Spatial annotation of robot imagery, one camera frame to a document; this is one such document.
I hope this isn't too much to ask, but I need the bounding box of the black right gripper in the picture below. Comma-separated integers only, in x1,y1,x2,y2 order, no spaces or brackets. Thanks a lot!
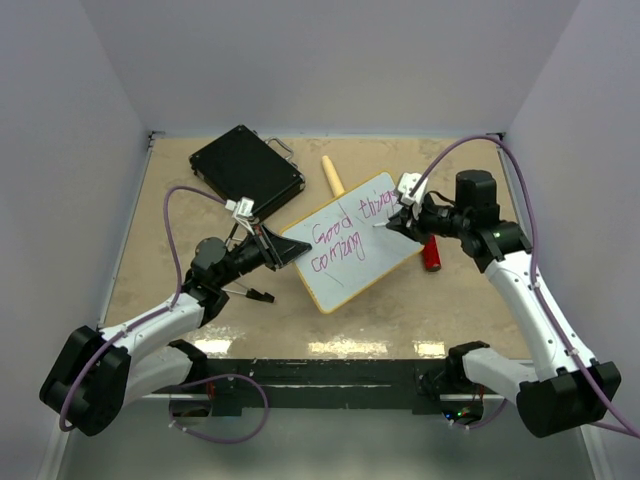
387,193,470,245

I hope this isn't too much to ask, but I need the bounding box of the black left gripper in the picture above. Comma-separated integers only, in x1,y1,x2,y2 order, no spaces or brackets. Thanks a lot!
216,222,311,288

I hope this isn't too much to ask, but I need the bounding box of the yellow framed whiteboard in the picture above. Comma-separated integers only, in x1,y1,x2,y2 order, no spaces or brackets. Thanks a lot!
281,171,422,314

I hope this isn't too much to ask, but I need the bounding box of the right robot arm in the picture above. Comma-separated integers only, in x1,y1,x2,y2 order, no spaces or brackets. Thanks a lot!
386,170,621,438

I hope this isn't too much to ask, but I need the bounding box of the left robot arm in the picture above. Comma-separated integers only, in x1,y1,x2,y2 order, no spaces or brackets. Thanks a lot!
39,224,312,436

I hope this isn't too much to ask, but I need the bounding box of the whiteboard metal stand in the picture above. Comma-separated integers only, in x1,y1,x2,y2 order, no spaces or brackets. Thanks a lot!
222,282,275,303

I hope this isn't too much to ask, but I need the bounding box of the red glitter toy microphone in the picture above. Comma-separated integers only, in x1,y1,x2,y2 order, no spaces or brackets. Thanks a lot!
421,236,442,272

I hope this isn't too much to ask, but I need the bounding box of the black hard case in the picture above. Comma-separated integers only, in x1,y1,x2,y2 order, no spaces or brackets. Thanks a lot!
189,125,306,220

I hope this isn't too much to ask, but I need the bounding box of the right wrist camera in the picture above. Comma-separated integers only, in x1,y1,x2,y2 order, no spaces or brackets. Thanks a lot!
395,172,427,218

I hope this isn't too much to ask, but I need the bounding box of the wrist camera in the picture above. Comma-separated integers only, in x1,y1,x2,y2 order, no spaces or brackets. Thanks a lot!
395,172,427,218
225,197,254,227

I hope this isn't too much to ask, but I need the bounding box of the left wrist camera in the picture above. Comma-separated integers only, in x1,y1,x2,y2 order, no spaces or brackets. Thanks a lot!
225,197,254,227

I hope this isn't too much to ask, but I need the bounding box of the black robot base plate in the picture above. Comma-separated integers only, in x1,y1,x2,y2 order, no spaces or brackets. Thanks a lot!
148,357,501,417

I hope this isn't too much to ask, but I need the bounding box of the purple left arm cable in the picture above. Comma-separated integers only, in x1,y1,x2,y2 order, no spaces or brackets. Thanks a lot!
58,186,271,444

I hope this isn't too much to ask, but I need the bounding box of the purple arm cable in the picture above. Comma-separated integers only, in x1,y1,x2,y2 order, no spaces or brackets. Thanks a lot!
409,135,640,436
58,186,271,444

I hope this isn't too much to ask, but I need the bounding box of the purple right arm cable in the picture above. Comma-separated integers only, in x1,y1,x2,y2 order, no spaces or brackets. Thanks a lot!
409,135,640,436

